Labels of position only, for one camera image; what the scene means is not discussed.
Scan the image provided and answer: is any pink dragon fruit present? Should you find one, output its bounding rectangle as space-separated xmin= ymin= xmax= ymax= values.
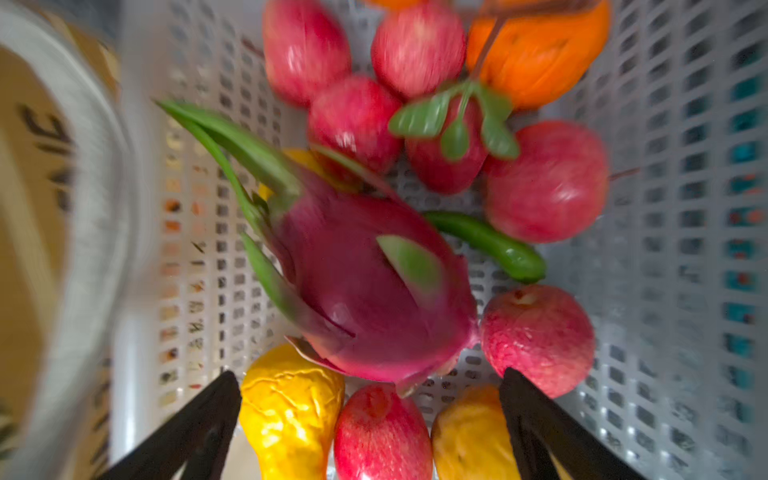
xmin=160 ymin=100 xmax=479 ymax=396

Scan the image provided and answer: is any cream canvas grocery bag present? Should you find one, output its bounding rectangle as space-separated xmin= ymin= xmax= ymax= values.
xmin=1 ymin=1 xmax=136 ymax=479

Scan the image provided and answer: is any green chili pepper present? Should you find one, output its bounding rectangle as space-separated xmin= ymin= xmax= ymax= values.
xmin=422 ymin=211 xmax=547 ymax=284

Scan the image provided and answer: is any red apple back left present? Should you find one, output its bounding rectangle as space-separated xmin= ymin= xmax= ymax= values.
xmin=262 ymin=0 xmax=352 ymax=107

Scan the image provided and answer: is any yellow orange mango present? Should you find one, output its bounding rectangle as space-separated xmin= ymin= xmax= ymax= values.
xmin=431 ymin=385 xmax=520 ymax=480

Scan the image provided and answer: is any red apple right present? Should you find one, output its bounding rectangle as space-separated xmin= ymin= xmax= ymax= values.
xmin=484 ymin=120 xmax=610 ymax=244

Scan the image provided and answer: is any orange tangerine with leaves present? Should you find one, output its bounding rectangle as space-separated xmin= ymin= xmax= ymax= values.
xmin=388 ymin=14 xmax=520 ymax=163

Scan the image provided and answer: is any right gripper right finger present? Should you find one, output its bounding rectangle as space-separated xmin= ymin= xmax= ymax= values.
xmin=499 ymin=368 xmax=643 ymax=480

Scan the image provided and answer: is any yellow bumpy lemon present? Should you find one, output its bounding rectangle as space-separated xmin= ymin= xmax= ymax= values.
xmin=239 ymin=344 xmax=345 ymax=479

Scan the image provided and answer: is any red apple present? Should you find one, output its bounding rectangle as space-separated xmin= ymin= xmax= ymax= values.
xmin=333 ymin=383 xmax=433 ymax=479
xmin=484 ymin=120 xmax=610 ymax=244
xmin=262 ymin=0 xmax=352 ymax=107
xmin=307 ymin=75 xmax=404 ymax=176

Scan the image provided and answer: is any red apple middle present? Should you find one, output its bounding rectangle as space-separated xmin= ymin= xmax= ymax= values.
xmin=307 ymin=75 xmax=404 ymax=176

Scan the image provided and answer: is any teal plastic vegetable basket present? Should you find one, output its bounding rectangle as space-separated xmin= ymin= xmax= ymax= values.
xmin=716 ymin=34 xmax=767 ymax=427

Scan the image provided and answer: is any red apple front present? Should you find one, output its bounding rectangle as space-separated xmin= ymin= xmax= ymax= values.
xmin=333 ymin=383 xmax=433 ymax=479

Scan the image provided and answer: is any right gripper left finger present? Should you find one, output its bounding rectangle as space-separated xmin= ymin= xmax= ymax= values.
xmin=101 ymin=371 xmax=242 ymax=480

